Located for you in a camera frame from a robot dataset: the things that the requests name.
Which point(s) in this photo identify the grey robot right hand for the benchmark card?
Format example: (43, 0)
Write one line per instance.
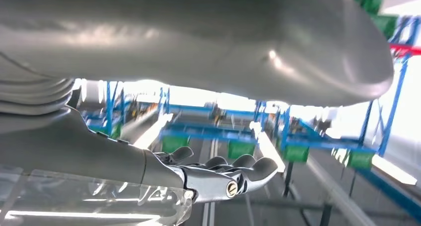
(197, 37)

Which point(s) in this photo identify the green plastic crate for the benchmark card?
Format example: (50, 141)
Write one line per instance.
(360, 160)
(241, 149)
(296, 153)
(371, 0)
(174, 144)

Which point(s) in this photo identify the red barrier belt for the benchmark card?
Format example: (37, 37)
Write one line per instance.
(406, 49)

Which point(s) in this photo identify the tall blue metal frame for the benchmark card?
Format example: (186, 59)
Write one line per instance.
(396, 96)

